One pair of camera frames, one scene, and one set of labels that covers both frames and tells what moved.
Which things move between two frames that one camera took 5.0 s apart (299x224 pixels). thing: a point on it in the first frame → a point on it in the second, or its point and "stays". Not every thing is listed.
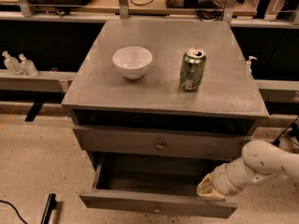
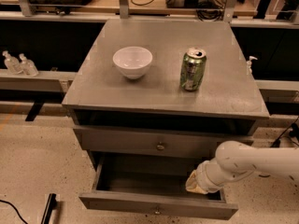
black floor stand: (50, 205) stays
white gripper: (220, 178) → (202, 176)
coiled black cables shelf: (207, 10) stays
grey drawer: (163, 184) stays
